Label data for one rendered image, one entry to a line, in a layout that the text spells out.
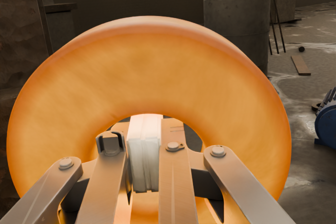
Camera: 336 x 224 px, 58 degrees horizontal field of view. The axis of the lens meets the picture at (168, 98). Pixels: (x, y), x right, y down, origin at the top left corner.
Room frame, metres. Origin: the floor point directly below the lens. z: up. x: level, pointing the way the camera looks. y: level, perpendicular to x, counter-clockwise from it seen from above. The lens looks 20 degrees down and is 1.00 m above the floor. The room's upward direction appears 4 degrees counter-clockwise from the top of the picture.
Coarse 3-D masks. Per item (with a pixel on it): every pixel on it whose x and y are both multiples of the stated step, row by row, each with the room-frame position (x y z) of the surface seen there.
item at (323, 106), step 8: (328, 96) 1.76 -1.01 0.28; (320, 104) 1.70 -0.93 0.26; (328, 104) 1.59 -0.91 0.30; (320, 112) 1.58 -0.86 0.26; (328, 112) 1.53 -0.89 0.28; (320, 120) 1.56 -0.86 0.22; (328, 120) 1.53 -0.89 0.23; (320, 128) 1.55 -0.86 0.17; (328, 128) 1.53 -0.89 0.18; (320, 136) 1.55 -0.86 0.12; (328, 136) 1.53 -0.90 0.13; (320, 144) 1.67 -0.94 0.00; (328, 144) 1.52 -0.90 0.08
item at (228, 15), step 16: (208, 0) 2.69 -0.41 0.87; (224, 0) 2.57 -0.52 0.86; (240, 0) 2.53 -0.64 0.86; (256, 0) 2.54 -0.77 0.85; (208, 16) 2.70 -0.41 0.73; (224, 16) 2.57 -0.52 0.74; (240, 16) 2.53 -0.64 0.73; (256, 16) 2.54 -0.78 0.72; (224, 32) 2.57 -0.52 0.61; (240, 32) 2.53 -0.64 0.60; (256, 32) 2.55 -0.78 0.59; (240, 48) 2.53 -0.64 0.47; (256, 48) 2.55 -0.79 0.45; (256, 64) 2.55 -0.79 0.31
